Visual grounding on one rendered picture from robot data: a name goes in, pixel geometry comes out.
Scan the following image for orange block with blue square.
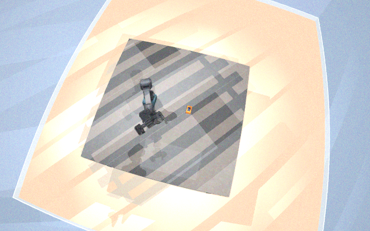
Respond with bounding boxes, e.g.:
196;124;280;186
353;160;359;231
186;106;192;114

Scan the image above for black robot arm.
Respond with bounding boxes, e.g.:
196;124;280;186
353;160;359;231
139;78;156;123

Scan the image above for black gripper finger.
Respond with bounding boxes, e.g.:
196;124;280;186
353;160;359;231
154;114;162;124
137;125;145;134

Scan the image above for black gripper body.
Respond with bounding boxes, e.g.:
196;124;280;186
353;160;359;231
134;111;165;135

